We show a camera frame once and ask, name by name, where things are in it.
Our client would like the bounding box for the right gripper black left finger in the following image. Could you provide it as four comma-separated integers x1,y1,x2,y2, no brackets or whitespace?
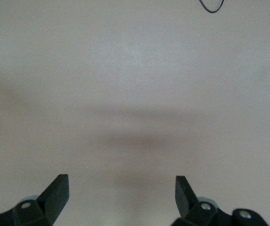
0,174,70,226

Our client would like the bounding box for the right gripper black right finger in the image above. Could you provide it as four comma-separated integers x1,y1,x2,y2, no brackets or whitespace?
171,175,269,226

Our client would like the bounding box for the thin black looped cable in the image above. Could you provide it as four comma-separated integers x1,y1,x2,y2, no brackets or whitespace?
198,0,225,13

